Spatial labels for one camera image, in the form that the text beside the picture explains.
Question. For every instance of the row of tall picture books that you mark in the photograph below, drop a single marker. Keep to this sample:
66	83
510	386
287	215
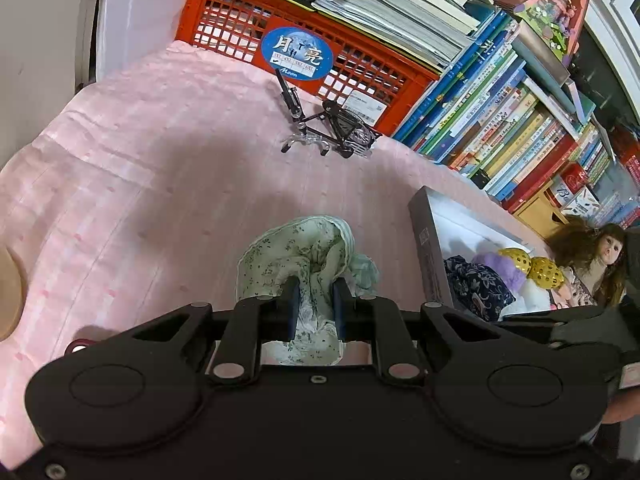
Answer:
490	125

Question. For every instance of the gold sequin ball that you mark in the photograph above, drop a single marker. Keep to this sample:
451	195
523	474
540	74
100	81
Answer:
547	272
517	260

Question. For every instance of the white striped carton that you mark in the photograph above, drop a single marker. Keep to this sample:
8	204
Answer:
582	202

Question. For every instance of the green floral cloth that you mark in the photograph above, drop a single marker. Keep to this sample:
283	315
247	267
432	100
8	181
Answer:
290	250

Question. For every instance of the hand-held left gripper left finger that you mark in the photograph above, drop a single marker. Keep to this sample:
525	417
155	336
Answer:
294	310

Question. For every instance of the round wooden disc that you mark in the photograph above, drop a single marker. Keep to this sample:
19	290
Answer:
10	295

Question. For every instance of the pink model house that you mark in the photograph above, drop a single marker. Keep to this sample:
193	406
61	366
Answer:
550	5

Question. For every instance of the red drink can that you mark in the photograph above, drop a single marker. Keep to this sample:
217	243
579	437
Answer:
570	185

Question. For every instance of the miniature metal bicycle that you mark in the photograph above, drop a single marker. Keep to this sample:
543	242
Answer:
340	127

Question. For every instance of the purple plush toy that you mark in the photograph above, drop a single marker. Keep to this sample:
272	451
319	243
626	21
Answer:
492	265

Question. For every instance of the pink bedsheet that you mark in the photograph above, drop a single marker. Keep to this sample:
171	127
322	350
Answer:
150	185

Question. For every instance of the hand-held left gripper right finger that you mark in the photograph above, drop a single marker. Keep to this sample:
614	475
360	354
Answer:
341	310

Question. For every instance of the small black device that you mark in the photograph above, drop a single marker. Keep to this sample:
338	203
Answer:
481	179

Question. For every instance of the red plastic crate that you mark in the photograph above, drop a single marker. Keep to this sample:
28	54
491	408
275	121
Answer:
225	15

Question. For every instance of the brown-haired doll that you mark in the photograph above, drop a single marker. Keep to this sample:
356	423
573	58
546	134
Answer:
600	255

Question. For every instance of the navy floral cloth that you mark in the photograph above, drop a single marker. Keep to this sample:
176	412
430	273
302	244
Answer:
477	285

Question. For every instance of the shallow grey cardboard box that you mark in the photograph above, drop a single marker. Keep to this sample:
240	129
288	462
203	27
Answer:
425	245

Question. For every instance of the stack of paperback books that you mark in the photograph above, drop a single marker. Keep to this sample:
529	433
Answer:
400	5

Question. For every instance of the small wooden drawer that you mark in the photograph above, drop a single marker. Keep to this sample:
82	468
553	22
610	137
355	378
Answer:
537	212

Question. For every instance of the row of small thin books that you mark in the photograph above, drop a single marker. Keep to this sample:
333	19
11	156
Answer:
605	160

